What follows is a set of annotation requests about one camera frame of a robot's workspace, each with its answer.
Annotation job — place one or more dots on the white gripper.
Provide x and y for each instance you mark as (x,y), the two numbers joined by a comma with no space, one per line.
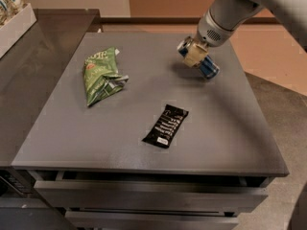
(209,34)

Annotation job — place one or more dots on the blue silver Red Bull can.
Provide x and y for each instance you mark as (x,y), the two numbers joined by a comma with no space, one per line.
(208,67)

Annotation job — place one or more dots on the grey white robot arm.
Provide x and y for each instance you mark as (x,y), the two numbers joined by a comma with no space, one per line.
(292,14)

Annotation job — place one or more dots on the black snack bar wrapper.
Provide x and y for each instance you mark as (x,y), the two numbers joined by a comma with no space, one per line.
(165,128)

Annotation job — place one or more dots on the green chip bag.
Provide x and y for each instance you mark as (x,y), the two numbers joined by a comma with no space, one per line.
(101,76)

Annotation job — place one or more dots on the grey drawer cabinet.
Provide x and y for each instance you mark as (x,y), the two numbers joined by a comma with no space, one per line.
(224,141)

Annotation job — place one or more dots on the dark side counter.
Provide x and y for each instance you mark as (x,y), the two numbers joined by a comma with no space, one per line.
(30,70)

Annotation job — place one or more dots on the white snack tray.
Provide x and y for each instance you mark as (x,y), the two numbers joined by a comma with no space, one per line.
(11,32)

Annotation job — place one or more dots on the upper grey drawer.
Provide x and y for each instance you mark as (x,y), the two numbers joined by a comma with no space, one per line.
(150,196)

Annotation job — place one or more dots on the grey drawer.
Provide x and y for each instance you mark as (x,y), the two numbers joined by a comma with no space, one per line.
(150,196)
(123,221)

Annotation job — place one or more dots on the snack packets in tray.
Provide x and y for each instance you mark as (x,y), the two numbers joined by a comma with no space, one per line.
(10,8)

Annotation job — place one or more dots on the lower grey drawer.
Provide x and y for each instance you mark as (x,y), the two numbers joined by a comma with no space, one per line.
(123,221)

